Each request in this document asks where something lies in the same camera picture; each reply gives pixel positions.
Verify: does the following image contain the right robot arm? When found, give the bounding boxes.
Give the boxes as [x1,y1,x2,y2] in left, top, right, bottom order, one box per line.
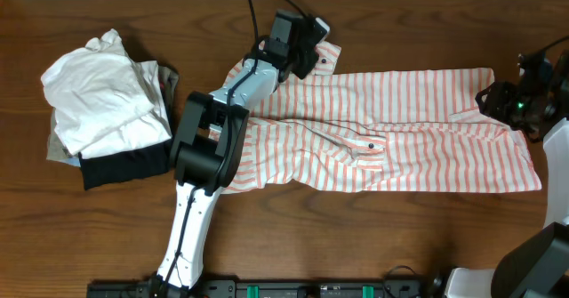
[425,50,568,298]

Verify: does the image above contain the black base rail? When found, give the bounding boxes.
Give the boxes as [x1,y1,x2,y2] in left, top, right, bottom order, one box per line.
[86,278,444,298]

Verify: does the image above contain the red white striped shirt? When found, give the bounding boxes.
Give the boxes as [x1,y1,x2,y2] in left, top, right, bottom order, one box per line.
[229,43,541,193]

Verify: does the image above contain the white folded garment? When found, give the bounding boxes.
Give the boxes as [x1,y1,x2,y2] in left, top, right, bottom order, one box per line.
[41,29,172,159]

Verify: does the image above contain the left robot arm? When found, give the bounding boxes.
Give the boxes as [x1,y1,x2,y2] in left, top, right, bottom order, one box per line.
[148,10,330,297]

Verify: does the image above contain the black folded garment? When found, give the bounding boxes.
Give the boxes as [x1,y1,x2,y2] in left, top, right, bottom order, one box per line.
[79,140,172,190]

